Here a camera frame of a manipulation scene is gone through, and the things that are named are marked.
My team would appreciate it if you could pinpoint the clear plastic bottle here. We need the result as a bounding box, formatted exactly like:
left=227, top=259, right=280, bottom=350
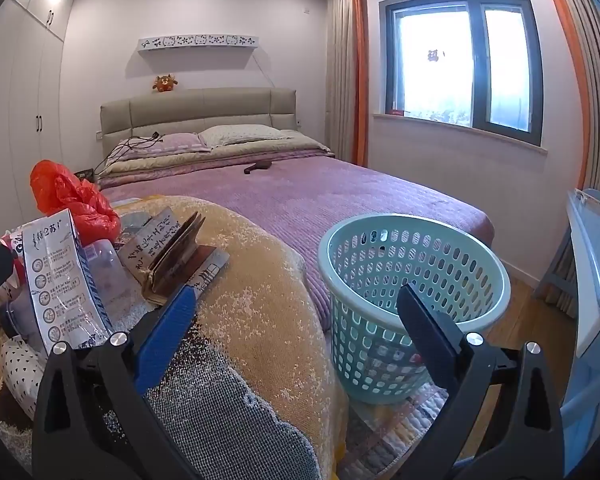
left=82, top=240, right=136, bottom=306

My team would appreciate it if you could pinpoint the blue and white carton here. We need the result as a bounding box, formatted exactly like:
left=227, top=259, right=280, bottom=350
left=21, top=208, right=113, bottom=356

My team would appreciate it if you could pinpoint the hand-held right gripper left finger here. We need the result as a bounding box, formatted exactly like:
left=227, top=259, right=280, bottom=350
left=32, top=284, right=203, bottom=480

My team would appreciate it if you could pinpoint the beige and orange curtain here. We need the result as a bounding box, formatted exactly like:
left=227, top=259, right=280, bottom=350
left=537, top=0, right=600, bottom=201
left=325, top=0, right=370, bottom=166

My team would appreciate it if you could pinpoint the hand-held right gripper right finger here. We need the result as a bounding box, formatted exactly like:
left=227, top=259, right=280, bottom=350
left=396, top=282, right=566, bottom=480

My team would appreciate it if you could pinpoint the bed with beige headboard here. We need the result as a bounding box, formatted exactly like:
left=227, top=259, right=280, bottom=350
left=94, top=87, right=496, bottom=331

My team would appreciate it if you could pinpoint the quilted floor mat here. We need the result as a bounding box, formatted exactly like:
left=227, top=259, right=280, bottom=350
left=347, top=385, right=451, bottom=480

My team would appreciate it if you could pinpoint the white polka dot packet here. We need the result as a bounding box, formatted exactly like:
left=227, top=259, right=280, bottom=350
left=0, top=337, right=48, bottom=418

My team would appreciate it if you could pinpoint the white wardrobe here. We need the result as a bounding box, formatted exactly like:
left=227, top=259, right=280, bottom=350
left=0, top=0, right=75, bottom=251

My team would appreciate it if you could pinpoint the white wall shelf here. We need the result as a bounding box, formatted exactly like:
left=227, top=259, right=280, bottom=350
left=137, top=35, right=259, bottom=55

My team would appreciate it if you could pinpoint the brown cardboard box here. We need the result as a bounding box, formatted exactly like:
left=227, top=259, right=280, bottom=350
left=117, top=207, right=231, bottom=307

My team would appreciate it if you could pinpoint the red plastic bag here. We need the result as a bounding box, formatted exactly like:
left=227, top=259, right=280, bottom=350
left=30, top=160, right=122, bottom=241

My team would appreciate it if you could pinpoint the folded beige quilt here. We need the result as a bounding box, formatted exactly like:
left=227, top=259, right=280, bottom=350
left=97, top=130, right=331, bottom=178

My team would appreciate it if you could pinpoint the purple bedspread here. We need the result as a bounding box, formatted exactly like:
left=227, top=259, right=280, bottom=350
left=100, top=155, right=496, bottom=331

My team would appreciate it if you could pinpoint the white dotted pillow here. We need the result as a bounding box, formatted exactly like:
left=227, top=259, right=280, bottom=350
left=198, top=124, right=293, bottom=150

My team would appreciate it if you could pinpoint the dark framed window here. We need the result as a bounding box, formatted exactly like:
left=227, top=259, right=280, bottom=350
left=378, top=0, right=544, bottom=147

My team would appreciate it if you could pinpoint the black cable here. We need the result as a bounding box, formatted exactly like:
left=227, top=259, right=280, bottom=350
left=95, top=131, right=166, bottom=171

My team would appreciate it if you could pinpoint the light blue desk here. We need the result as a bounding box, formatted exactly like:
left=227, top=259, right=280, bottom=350
left=532, top=187, right=600, bottom=461

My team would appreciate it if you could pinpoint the pink pillow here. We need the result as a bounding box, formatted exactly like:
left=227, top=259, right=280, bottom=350
left=107, top=132, right=213, bottom=161

